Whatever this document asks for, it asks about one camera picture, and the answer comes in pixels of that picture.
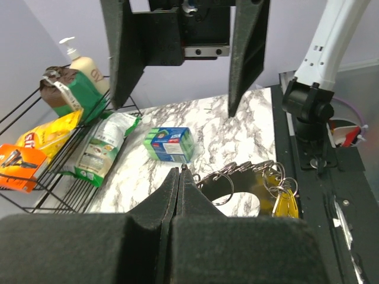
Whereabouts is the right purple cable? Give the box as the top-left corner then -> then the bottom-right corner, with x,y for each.
334,96 -> 370,131

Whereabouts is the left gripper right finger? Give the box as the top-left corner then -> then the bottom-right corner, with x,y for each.
164,166 -> 326,283

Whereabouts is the orange razor package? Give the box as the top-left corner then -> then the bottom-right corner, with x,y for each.
1,144 -> 49,193

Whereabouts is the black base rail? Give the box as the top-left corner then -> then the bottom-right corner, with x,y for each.
271,85 -> 378,283

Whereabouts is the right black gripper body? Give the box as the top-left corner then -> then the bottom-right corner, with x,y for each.
133,0 -> 236,66

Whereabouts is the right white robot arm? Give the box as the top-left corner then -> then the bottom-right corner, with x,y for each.
101,1 -> 368,126

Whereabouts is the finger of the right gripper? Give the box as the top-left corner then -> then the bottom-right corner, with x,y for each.
101,0 -> 145,109
228,0 -> 270,117

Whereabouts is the blue green small packet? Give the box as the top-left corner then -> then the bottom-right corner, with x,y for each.
143,127 -> 195,163

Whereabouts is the yellow key tag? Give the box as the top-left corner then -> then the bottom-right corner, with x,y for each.
271,189 -> 299,218

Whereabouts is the yellow chips bag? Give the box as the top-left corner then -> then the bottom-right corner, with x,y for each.
15,109 -> 83,160

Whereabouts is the brown and green bag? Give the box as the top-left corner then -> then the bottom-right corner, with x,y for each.
39,66 -> 107,123

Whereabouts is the black wire basket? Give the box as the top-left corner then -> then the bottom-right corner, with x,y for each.
0,63 -> 143,214

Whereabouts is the green white snack bag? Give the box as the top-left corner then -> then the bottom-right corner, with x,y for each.
60,111 -> 140,187

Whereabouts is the round metal keyring disc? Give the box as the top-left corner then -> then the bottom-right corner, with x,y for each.
193,160 -> 298,217

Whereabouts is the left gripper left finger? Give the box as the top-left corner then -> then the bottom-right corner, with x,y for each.
1,168 -> 179,283

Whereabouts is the cream pump lotion bottle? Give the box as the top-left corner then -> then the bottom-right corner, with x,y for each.
59,37 -> 110,95

